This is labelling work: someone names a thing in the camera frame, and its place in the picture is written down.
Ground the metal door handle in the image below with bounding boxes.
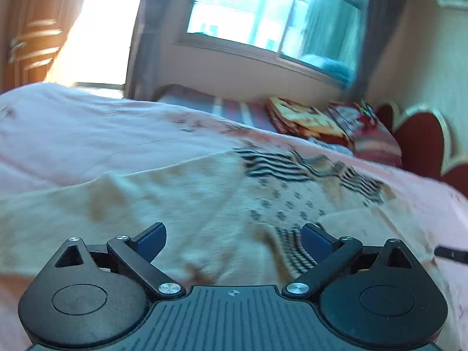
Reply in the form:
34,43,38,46
8,38,28,63

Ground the striped mattress cover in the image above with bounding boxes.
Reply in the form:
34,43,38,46
154,84,286,132

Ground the yellow red folded blanket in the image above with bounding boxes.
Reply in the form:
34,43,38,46
265,97,352,147

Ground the wooden door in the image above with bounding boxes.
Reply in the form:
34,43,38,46
0,0,88,94

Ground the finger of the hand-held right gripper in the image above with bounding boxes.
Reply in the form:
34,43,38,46
434,247,468,261

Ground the pink floral bed sheet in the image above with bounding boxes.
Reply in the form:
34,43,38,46
0,82,468,351

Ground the grey curtain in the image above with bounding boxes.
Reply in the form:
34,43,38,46
124,0,205,101
344,0,421,96

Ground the window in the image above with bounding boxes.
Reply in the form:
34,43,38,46
175,0,370,88

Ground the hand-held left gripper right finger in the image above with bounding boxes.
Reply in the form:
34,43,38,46
282,223,417,298

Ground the red patterned pillow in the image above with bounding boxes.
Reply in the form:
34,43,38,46
327,100,403,167

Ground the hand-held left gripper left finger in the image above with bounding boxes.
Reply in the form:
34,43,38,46
55,222,186,298

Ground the red bed headboard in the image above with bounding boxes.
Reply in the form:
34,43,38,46
376,102,468,194

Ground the cream patterned knitted sweater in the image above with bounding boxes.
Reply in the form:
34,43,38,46
0,148,436,289

